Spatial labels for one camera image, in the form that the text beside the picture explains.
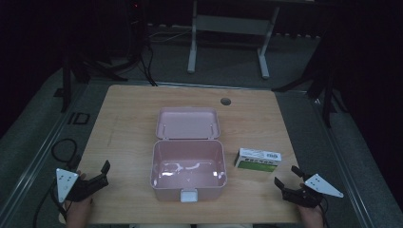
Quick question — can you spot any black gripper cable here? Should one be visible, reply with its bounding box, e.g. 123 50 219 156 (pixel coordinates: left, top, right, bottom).
32 179 68 228
317 197 331 228

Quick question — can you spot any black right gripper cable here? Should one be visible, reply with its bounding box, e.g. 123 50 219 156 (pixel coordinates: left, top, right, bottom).
317 197 331 228

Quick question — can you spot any pink plastic storage box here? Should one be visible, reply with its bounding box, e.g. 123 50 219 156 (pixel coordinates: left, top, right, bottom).
149 106 228 203

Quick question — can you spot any white floor cable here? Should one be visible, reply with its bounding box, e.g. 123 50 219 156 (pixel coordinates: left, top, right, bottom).
147 28 193 45

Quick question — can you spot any black metal stand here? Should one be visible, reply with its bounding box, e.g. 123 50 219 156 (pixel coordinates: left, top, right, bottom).
271 47 350 129
53 53 129 114

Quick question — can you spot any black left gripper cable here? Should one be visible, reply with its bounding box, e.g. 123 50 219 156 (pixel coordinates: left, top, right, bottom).
32 179 68 228

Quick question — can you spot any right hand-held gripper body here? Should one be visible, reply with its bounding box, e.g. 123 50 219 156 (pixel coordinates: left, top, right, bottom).
280 173 344 209

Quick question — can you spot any white metal desk frame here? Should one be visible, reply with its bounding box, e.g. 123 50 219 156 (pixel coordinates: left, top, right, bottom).
186 0 280 81

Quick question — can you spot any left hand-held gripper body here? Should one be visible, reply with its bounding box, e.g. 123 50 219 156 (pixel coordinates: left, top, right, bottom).
55 167 110 203

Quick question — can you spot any white and green medicine box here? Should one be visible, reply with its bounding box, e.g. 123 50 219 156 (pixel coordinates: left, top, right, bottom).
234 147 282 174

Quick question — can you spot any black rectangular floor bracket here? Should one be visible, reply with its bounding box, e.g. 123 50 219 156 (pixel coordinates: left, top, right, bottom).
67 111 91 125

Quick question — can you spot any black looped floor cable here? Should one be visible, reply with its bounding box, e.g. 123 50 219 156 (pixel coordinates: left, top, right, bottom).
50 138 79 166

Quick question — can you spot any person's right hand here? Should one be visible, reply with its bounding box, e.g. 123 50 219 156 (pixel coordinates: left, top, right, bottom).
297 182 325 228

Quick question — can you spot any black hanging cable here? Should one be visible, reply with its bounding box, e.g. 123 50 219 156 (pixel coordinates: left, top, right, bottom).
138 37 159 87

